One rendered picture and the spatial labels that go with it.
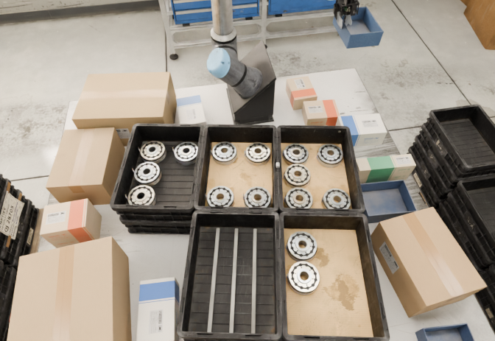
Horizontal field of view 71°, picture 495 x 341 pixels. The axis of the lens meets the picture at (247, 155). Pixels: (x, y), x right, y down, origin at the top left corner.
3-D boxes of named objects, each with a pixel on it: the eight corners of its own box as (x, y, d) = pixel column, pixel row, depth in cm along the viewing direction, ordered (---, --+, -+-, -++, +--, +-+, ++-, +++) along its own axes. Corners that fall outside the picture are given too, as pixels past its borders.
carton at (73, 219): (49, 243, 132) (39, 234, 126) (53, 214, 139) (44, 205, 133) (93, 235, 133) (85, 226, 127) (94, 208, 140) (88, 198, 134)
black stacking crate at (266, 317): (197, 225, 131) (193, 211, 122) (276, 226, 130) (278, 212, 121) (183, 343, 108) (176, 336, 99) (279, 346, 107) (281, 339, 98)
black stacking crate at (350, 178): (275, 143, 154) (277, 126, 145) (342, 143, 154) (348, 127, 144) (278, 225, 131) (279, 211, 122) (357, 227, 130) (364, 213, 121)
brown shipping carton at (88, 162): (79, 151, 167) (64, 129, 154) (125, 149, 168) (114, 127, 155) (62, 207, 149) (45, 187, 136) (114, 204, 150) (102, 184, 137)
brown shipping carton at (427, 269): (367, 239, 139) (379, 222, 126) (417, 225, 142) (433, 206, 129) (408, 317, 121) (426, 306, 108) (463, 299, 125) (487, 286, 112)
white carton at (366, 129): (340, 147, 166) (344, 135, 159) (334, 128, 173) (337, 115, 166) (381, 144, 167) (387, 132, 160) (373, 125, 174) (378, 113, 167)
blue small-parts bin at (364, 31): (332, 23, 164) (335, 9, 159) (362, 20, 166) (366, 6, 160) (346, 48, 153) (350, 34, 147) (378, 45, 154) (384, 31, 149)
